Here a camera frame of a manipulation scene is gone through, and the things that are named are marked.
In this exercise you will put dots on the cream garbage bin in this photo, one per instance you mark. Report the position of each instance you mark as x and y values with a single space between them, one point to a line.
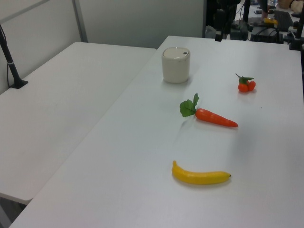
175 69

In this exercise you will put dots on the black pole with base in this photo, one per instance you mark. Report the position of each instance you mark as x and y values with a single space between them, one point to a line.
10 64

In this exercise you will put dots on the black camera stand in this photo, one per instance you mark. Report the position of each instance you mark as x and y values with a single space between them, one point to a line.
297 40

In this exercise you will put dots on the black equipment block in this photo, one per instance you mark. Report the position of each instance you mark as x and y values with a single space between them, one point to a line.
238 32

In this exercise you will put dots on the toy tangerine bunch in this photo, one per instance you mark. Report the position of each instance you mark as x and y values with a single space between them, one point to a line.
242 88

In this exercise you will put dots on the black equipment box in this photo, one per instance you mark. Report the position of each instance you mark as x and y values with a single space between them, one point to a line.
263 35

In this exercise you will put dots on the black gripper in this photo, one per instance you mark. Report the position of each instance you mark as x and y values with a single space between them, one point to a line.
221 19

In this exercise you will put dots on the cream bin lid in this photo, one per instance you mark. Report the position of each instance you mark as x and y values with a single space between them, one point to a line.
175 52

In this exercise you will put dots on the orange toy carrot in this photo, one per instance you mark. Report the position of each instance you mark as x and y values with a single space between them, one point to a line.
213 117

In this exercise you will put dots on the yellow toy banana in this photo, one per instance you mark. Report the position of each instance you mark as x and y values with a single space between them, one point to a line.
197 178

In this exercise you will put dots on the small yellow object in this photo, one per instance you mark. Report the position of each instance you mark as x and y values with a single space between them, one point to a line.
270 21

